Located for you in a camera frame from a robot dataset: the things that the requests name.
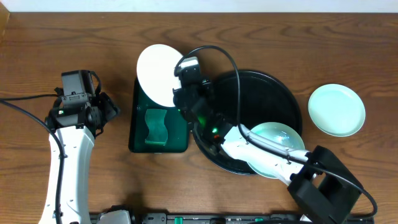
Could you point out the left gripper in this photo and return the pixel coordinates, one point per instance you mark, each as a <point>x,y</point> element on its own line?
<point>107,107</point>

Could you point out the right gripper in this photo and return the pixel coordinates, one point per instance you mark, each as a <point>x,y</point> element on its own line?
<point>211,91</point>

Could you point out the green scrubbing sponge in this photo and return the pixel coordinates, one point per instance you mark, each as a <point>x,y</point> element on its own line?
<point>155,121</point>

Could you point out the white plate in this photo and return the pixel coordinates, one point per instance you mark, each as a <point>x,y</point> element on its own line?
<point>155,73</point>

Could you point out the green plate bottom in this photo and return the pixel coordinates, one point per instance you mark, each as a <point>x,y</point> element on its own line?
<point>280,133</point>

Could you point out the green plate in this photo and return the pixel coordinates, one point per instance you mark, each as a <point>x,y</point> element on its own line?
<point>280,133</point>
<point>336,110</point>

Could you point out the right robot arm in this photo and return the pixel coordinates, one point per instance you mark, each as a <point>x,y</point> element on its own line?
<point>317,180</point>

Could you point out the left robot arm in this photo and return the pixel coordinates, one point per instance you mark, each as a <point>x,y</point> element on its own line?
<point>74,122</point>

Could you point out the black rectangular tray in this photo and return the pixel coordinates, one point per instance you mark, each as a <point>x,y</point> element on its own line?
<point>176,126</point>

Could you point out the black round tray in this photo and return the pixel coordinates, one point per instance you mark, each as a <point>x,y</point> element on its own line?
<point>264,99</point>

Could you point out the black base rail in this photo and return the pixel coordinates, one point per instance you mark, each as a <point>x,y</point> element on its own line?
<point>163,218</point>

